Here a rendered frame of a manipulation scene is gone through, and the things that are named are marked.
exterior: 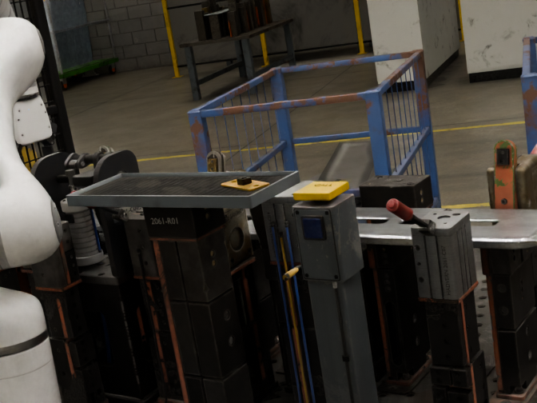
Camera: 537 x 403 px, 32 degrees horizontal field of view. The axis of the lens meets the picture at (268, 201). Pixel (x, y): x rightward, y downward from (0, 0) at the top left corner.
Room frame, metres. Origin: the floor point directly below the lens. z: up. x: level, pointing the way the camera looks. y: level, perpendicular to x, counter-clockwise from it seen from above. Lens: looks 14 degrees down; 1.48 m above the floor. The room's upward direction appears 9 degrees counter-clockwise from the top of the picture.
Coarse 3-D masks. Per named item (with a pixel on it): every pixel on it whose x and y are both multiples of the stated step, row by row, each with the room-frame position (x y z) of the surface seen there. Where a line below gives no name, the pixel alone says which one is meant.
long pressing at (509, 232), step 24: (96, 216) 2.01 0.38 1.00; (360, 216) 1.67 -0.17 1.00; (384, 216) 1.65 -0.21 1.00; (480, 216) 1.55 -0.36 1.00; (504, 216) 1.53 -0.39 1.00; (528, 216) 1.51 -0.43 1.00; (360, 240) 1.54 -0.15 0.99; (384, 240) 1.51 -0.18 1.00; (408, 240) 1.49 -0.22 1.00; (480, 240) 1.42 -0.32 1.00; (504, 240) 1.40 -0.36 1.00; (528, 240) 1.38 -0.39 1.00
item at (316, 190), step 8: (312, 184) 1.32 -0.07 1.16; (320, 184) 1.31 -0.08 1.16; (328, 184) 1.30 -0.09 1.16; (336, 184) 1.30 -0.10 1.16; (344, 184) 1.29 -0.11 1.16; (296, 192) 1.29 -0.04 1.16; (304, 192) 1.28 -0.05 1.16; (312, 192) 1.27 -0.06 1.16; (320, 192) 1.26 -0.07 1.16; (328, 192) 1.26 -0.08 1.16; (336, 192) 1.27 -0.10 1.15; (296, 200) 1.29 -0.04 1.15; (304, 200) 1.28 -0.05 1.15; (312, 200) 1.27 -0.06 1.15; (320, 200) 1.26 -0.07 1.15; (328, 200) 1.26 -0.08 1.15
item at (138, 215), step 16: (128, 224) 1.64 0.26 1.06; (144, 224) 1.62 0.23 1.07; (128, 240) 1.65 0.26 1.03; (144, 240) 1.62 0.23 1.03; (144, 256) 1.63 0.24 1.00; (144, 272) 1.63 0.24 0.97; (144, 288) 1.65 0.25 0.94; (160, 288) 1.63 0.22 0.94; (144, 304) 1.65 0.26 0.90; (160, 304) 1.63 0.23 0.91; (160, 320) 1.64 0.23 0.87; (160, 336) 1.63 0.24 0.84; (160, 352) 1.64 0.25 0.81; (160, 368) 1.63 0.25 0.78; (176, 368) 1.62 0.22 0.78; (160, 384) 1.65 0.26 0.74; (176, 384) 1.63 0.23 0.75; (160, 400) 1.64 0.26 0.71; (176, 400) 1.63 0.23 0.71
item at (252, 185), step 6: (234, 180) 1.42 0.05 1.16; (240, 180) 1.37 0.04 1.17; (246, 180) 1.37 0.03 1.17; (252, 180) 1.40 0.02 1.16; (228, 186) 1.39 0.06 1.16; (234, 186) 1.37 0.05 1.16; (240, 186) 1.37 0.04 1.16; (246, 186) 1.36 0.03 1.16; (252, 186) 1.35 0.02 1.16; (258, 186) 1.35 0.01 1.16; (264, 186) 1.35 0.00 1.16
